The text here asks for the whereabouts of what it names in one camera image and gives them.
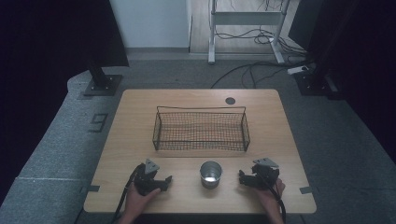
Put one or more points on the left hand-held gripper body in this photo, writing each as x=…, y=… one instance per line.
x=146, y=180

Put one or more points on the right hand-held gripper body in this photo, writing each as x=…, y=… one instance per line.
x=265, y=172

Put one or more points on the silver metal cup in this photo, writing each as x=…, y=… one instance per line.
x=210, y=178

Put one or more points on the person's left hand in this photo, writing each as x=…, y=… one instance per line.
x=138, y=200

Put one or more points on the person's right hand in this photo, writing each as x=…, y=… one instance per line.
x=270, y=196

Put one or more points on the grey tape piece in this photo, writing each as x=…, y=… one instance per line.
x=93, y=188
x=305, y=190

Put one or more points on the dark round table grommet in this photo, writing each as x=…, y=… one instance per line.
x=230, y=100

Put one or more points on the black stand with square base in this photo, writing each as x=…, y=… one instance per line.
x=102, y=82
x=316, y=82

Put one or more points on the white power strip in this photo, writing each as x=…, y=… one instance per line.
x=297, y=69

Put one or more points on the dark curtain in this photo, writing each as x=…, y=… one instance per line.
x=56, y=56
x=355, y=62

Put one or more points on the white metal desk frame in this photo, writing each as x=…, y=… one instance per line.
x=246, y=18

